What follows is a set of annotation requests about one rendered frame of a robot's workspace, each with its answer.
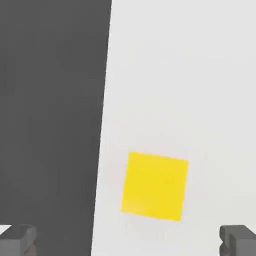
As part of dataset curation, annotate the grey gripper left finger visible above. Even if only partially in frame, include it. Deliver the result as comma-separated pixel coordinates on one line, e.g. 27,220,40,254
0,224,38,256

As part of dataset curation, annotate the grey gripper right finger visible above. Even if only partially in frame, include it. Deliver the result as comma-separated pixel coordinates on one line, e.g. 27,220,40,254
219,224,256,256

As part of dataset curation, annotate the small yellow cube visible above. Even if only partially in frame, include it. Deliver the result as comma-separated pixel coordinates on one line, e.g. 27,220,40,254
120,151,190,222

